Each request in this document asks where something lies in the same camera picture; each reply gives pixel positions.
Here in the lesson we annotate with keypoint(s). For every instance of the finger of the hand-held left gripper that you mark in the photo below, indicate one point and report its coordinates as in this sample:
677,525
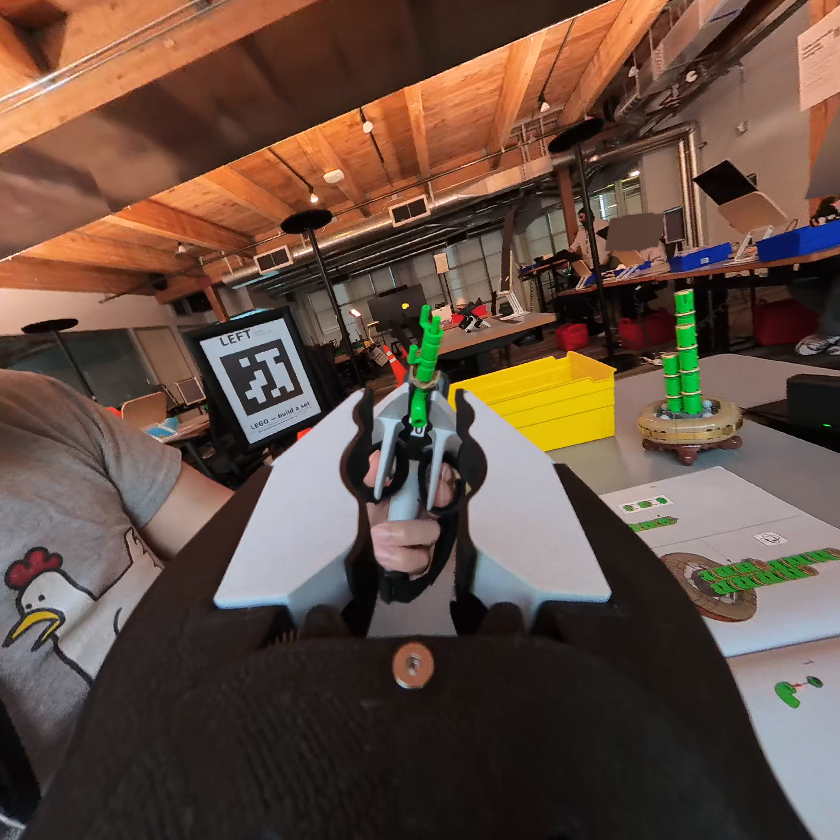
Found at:
394,407
439,410

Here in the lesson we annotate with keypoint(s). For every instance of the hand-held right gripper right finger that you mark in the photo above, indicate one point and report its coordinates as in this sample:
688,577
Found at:
538,525

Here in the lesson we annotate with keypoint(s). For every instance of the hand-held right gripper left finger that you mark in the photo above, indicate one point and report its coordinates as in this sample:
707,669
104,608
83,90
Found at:
295,525

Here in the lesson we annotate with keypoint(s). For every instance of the green lego bamboo stem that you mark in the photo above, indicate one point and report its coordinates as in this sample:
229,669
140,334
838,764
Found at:
428,354

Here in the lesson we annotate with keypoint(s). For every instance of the lego instruction booklet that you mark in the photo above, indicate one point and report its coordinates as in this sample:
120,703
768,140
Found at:
722,512

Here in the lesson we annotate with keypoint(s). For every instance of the lego bamboo model on base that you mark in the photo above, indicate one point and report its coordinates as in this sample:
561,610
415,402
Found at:
687,367

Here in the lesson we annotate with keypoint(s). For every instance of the person's left hand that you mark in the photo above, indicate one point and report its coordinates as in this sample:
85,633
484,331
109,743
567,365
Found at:
407,548

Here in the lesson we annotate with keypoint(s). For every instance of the orange traffic cone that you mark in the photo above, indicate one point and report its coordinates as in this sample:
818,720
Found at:
397,371

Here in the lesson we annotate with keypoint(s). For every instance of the dark monitor screen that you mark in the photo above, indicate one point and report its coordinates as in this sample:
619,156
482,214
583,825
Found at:
394,307

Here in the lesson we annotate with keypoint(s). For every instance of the grey work table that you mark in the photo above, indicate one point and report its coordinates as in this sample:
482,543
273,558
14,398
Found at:
518,328

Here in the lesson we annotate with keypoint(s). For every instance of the yellow plastic bin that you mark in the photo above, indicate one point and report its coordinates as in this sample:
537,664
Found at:
558,407

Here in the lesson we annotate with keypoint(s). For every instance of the small red container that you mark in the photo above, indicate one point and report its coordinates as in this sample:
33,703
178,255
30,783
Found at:
571,337

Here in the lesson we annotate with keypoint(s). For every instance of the white air vent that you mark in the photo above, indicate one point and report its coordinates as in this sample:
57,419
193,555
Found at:
408,211
274,260

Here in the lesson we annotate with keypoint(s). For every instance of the tan chair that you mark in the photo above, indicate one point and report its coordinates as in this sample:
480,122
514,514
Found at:
144,408

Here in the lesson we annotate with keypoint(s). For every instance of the black disc floor lamp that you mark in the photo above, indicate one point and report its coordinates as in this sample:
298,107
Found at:
576,134
308,221
49,326

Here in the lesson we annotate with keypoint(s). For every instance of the medium red container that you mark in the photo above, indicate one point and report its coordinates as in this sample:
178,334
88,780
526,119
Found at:
646,333

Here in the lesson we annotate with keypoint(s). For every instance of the person's grey chicken-print shirt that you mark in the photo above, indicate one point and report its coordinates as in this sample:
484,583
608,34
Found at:
65,492

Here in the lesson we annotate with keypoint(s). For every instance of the computer monitor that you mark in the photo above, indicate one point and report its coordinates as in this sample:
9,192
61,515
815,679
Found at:
674,224

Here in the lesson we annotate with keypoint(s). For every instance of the black box device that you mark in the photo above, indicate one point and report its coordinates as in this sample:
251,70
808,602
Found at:
814,407

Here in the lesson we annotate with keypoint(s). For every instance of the small blue plastic bin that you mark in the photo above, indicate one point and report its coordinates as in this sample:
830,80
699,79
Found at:
699,257

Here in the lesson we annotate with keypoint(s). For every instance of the long wooden work table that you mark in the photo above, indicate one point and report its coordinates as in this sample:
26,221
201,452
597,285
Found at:
722,270

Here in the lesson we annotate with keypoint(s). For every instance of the large red container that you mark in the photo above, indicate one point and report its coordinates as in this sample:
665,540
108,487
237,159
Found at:
784,321

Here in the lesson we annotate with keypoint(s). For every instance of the open laptop on stand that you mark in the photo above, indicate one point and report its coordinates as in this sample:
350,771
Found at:
748,203

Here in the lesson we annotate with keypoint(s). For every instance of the large blue plastic bin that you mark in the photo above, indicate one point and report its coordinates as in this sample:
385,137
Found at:
800,241

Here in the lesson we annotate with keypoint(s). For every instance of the white paper notice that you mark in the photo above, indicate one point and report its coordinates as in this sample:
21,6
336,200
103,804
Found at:
820,59

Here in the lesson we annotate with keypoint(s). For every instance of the round metal air duct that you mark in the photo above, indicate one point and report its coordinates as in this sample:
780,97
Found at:
341,235

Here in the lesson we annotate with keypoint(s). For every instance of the rectangular metal duct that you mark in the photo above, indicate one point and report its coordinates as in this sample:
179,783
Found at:
695,33

